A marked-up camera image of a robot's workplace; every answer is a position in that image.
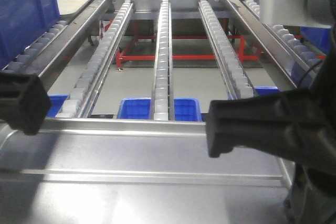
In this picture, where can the far left grey roller track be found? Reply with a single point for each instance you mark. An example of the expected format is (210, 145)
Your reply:
(31, 52)

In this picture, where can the steel divider rail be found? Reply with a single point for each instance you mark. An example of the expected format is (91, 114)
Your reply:
(278, 58)
(51, 61)

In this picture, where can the blue bin upper left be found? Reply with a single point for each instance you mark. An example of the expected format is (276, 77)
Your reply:
(22, 22)

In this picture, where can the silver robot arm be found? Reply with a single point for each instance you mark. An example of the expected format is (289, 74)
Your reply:
(305, 13)

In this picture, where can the blue bin lower centre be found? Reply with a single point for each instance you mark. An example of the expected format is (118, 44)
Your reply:
(186, 109)

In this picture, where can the silver ribbed metal tray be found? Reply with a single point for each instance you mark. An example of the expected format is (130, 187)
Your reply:
(123, 171)

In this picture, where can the red metal frame cart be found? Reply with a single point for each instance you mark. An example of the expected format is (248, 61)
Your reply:
(123, 54)

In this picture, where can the blue bin lower right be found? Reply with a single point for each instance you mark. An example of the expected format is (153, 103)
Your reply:
(266, 90)

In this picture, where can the grey roller track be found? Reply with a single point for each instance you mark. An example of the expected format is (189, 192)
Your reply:
(303, 59)
(31, 52)

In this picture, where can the right white roller track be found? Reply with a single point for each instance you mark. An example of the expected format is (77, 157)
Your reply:
(237, 83)

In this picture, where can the blue bin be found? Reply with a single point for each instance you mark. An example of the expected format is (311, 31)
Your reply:
(186, 109)
(57, 101)
(319, 37)
(266, 90)
(22, 22)

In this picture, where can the left steel divider rail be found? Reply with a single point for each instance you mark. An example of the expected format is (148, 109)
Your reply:
(51, 61)

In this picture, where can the centre white roller track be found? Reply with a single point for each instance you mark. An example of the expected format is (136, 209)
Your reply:
(162, 99)

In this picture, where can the left white roller track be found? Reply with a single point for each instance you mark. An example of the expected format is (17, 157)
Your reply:
(83, 97)

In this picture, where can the white roller track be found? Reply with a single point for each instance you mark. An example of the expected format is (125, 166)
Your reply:
(237, 83)
(83, 97)
(162, 99)

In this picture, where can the right steel divider rail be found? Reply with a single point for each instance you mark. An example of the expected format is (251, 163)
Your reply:
(278, 58)

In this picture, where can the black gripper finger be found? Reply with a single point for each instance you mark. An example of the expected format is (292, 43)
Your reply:
(24, 102)
(296, 125)

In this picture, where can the blue bin upper right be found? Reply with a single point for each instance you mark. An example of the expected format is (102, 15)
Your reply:
(319, 37)

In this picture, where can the grey tray far left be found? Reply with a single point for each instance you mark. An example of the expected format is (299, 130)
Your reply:
(71, 7)

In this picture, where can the far right grey roller track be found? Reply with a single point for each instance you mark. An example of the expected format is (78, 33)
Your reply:
(303, 59)

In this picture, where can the blue bin lower left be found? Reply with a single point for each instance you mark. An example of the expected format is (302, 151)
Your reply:
(57, 101)

